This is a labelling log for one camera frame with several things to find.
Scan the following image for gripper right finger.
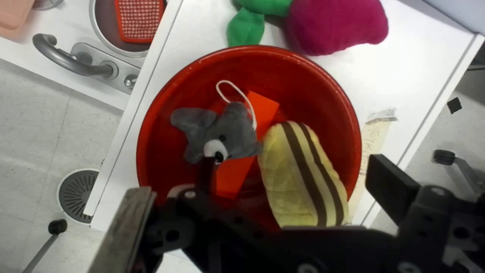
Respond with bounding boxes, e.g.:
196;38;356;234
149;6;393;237
365;154;423;226

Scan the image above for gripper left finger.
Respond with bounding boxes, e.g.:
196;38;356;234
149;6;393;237
88;187;158;273

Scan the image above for grey mouse plushy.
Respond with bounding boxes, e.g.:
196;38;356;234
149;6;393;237
170;79;264;166

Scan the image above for red plastic bowl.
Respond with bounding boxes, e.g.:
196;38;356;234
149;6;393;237
135;44;364;229

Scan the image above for round toy sink basin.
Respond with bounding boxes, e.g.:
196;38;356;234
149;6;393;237
89;0;170;53

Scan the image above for beige tape strip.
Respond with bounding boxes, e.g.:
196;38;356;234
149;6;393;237
353;108;399;210

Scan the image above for grey office chair with casters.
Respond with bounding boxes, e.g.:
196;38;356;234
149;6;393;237
21;217;68;273

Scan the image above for yellow brown-striped plush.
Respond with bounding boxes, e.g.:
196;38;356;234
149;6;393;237
258;120;352;229

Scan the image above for white toy kitchen unit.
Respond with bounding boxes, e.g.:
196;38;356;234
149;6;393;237
0;0;485;234

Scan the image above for orange flat plastic piece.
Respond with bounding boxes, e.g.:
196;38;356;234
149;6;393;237
214;90;280;201

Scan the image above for magenta radish plush green leaves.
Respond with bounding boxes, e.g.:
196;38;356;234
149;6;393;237
226;0;391;56

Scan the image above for grey toy faucet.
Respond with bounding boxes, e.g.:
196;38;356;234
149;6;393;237
32;32;139;96

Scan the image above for orange square mesh pot holder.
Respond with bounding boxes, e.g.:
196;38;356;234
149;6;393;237
112;0;167;46

